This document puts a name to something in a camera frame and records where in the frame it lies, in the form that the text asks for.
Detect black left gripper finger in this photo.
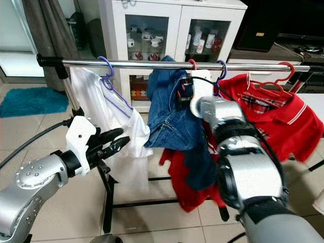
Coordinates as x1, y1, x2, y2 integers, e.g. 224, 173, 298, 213
99, 128, 125, 145
103, 136, 131, 158

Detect blue denim jeans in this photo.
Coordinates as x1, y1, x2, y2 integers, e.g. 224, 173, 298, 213
144, 55, 219, 191

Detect purple plastic hanger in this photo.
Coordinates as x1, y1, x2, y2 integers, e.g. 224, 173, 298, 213
214, 59, 229, 97
97, 56, 135, 120

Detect white thin shirt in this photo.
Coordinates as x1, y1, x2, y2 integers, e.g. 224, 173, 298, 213
70, 67, 150, 196

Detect white glass door cabinet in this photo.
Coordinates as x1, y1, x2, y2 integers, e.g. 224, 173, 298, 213
97, 0, 249, 110

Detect teal floor mat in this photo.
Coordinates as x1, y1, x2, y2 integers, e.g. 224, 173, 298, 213
0, 87, 54, 118

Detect red t-shirt white print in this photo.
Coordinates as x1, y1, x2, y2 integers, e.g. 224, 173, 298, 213
159, 147, 226, 213

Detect silver black robot leg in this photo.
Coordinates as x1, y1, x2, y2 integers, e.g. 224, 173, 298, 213
89, 234, 123, 243

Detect red polo shirt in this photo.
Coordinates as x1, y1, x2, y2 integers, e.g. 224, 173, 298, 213
218, 72, 324, 163

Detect grey curtain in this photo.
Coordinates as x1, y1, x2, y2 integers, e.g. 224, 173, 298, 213
23, 0, 77, 92

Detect black television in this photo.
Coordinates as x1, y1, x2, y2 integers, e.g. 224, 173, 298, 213
233, 0, 324, 52

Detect white framed glass door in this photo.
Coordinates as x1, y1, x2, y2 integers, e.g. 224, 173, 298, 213
0, 0, 31, 78

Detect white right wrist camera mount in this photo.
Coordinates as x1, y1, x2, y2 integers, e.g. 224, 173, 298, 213
190, 76, 216, 118

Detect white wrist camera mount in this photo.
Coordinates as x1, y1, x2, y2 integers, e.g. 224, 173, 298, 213
65, 115, 98, 177
190, 76, 216, 118

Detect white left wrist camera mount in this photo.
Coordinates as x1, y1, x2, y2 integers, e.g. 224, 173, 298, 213
65, 115, 98, 177

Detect chrome clothes rack black frame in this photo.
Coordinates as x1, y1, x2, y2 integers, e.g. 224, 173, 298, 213
36, 55, 324, 235

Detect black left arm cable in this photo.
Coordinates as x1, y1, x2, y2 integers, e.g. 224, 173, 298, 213
0, 120, 69, 168

